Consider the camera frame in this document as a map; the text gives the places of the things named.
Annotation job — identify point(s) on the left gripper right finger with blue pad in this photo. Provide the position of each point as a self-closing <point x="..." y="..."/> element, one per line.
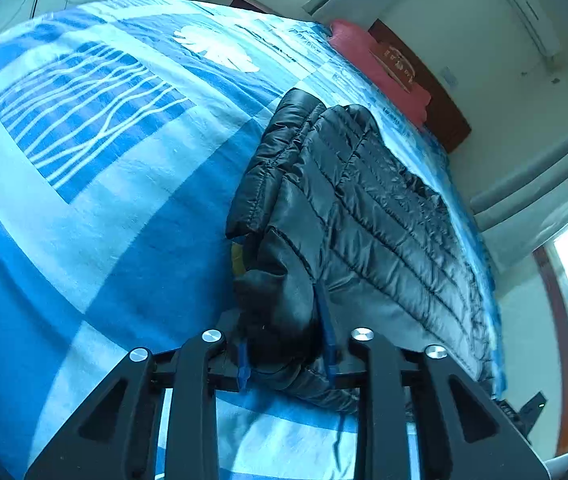
<point x="339" y="362"/>

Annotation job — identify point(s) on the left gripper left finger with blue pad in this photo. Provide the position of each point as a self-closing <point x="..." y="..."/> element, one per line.
<point x="237" y="368"/>

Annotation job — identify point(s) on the black puffer jacket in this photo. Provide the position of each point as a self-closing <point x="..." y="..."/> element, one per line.
<point x="324" y="206"/>

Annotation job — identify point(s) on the white curtain by right window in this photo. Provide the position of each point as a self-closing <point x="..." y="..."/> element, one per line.
<point x="525" y="210"/>

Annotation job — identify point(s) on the blue patterned bed cover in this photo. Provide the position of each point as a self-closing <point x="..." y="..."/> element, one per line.
<point x="125" y="127"/>

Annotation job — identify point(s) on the red pillow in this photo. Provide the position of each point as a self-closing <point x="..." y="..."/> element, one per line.
<point x="384" y="65"/>

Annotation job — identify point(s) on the white wall socket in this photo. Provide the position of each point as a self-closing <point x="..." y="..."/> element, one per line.
<point x="448" y="77"/>

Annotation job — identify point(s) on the white wall air conditioner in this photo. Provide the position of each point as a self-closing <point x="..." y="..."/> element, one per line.
<point x="539" y="27"/>

